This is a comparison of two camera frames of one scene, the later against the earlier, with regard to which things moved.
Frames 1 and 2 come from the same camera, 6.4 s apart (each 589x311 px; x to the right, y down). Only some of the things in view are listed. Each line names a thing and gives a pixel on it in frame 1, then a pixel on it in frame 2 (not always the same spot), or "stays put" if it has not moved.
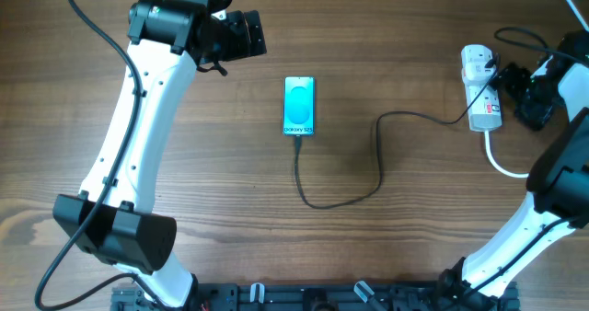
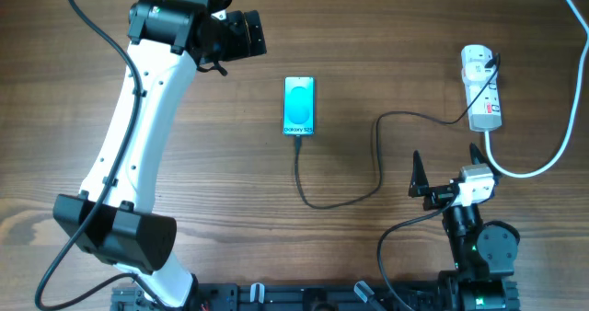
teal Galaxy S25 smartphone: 298,106 stays put
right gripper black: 532,116 to 420,187
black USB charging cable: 378,139 stays put
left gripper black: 240,47 stays put
